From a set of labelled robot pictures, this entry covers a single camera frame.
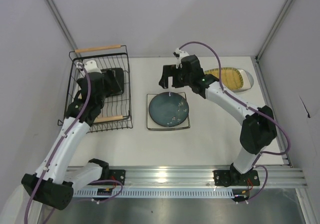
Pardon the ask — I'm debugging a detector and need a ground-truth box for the white square plate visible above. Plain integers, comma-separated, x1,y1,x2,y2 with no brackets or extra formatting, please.
146,91,190,130
145,93,191,131

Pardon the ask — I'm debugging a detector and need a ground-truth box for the black wire dish rack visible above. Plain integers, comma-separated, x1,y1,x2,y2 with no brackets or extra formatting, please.
64,45,133,133

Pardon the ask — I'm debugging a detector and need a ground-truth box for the white slotted cable duct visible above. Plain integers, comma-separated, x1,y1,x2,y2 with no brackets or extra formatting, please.
73,188,234,199

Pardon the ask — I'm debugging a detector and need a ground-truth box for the woven fan-shaped plate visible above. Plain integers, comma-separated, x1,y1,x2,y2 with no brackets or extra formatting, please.
204,67,244,91

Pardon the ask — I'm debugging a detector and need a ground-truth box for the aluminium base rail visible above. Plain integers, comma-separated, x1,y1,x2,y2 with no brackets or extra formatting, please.
110,165,308,188

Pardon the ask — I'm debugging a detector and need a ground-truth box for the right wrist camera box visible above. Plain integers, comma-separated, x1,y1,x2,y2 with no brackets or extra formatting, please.
173,48,189,69

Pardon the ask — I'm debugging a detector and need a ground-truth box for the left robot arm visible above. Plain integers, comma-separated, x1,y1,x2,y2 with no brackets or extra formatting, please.
21,69,110,210

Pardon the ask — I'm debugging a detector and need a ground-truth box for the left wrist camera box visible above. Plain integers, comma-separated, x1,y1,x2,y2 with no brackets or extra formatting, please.
76,59,102,75

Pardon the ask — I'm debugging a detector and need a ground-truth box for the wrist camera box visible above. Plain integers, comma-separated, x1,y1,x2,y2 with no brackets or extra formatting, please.
173,48,189,69
76,59,102,75

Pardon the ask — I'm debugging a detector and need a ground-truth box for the dark blue round plate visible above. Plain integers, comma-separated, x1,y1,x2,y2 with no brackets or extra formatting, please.
148,92,189,128

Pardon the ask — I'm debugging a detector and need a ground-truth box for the black square dish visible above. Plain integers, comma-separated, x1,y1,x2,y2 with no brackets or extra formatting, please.
101,68,125,98

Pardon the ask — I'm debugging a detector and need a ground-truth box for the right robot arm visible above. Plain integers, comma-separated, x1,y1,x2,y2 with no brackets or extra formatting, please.
159,55,277,184

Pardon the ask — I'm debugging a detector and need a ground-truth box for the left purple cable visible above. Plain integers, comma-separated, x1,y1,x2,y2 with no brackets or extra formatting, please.
23,62,123,224

